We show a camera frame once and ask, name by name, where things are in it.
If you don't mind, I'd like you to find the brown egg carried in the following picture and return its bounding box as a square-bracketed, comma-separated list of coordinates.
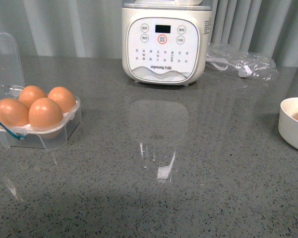
[29, 98, 63, 128]

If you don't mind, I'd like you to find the clear plastic egg box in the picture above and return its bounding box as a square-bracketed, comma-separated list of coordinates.
[0, 32, 81, 150]

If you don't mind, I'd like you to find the brown egg back right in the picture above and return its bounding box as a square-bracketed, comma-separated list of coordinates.
[48, 86, 76, 113]

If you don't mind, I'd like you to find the brown egg back left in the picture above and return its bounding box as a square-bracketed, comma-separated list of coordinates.
[18, 85, 47, 108]

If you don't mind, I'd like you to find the brown egg front left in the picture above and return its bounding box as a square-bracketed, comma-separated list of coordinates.
[0, 98, 29, 126]

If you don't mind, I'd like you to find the white Joyoung soy milk maker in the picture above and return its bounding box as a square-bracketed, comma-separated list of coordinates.
[121, 0, 213, 85]

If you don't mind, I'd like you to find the clear plastic bag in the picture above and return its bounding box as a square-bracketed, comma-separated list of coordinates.
[206, 43, 278, 81]

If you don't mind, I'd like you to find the blue rubber band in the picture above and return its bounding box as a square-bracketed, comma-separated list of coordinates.
[0, 121, 26, 140]

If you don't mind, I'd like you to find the white round bowl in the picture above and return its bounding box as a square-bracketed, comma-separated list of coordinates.
[278, 97, 298, 149]

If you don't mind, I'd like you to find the white power cable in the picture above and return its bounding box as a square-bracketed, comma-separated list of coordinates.
[206, 53, 251, 78]

